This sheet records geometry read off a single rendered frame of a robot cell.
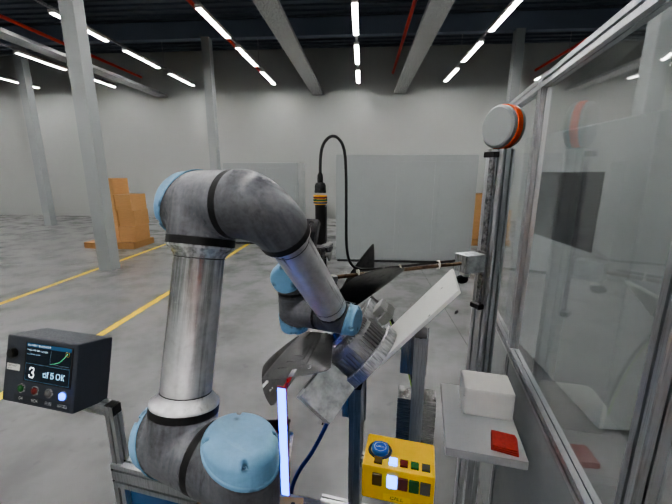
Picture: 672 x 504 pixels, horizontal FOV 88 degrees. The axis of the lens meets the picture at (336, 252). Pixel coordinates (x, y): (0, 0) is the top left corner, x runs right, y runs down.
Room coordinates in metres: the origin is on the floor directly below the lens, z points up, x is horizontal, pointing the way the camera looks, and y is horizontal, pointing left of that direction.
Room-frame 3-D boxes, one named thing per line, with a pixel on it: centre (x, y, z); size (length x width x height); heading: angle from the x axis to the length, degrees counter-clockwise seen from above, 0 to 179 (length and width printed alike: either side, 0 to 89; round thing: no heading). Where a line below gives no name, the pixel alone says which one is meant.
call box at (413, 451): (0.69, -0.15, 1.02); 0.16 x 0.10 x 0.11; 76
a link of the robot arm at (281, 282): (0.85, 0.11, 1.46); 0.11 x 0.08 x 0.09; 166
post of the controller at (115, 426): (0.89, 0.65, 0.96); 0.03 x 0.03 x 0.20; 76
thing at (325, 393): (1.05, 0.03, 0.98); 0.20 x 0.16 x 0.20; 76
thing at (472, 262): (1.33, -0.54, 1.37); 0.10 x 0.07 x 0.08; 111
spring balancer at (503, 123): (1.37, -0.62, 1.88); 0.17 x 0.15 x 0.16; 166
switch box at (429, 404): (1.24, -0.33, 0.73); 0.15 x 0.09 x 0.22; 76
